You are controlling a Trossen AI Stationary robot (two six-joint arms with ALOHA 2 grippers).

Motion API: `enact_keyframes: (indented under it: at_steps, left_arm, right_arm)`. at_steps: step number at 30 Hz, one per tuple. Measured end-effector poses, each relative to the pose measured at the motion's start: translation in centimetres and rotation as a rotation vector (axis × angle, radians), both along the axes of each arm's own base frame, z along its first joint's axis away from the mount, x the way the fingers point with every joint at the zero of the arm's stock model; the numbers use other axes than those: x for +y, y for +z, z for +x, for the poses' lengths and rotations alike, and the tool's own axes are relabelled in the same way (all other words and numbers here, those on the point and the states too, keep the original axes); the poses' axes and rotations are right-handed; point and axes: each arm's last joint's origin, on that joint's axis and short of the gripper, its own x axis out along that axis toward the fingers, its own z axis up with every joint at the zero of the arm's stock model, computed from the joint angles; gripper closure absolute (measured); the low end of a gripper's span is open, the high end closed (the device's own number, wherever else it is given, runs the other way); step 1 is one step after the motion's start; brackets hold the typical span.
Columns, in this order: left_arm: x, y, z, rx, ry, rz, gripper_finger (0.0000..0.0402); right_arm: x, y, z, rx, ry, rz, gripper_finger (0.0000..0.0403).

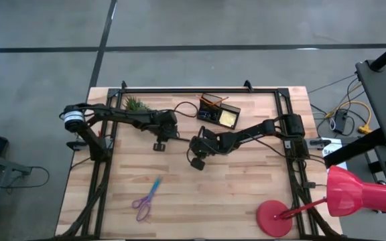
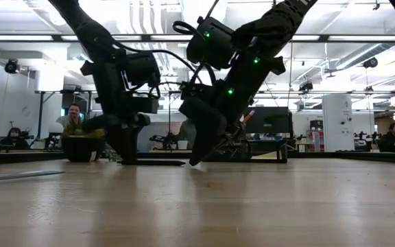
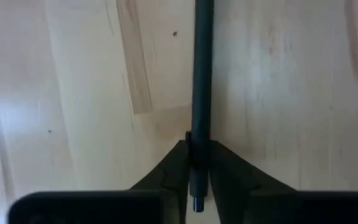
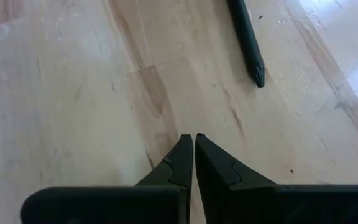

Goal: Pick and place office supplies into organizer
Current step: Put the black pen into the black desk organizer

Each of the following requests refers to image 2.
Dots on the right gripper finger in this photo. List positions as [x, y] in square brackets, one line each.
[207, 130]

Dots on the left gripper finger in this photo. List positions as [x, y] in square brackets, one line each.
[125, 144]

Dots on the black pen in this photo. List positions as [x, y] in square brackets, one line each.
[156, 162]

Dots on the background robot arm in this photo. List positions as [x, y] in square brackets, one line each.
[163, 140]

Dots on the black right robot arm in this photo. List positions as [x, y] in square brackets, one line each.
[273, 24]

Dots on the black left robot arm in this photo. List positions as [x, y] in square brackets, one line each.
[91, 31]

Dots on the potted succulent plant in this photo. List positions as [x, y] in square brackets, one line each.
[82, 147]

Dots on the person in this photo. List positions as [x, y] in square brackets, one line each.
[14, 137]
[394, 135]
[72, 116]

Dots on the black monitor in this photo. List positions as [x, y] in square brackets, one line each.
[269, 120]

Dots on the purple and blue scissors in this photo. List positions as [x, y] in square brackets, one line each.
[19, 175]

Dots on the black ceiling camera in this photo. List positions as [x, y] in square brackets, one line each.
[370, 62]
[11, 66]

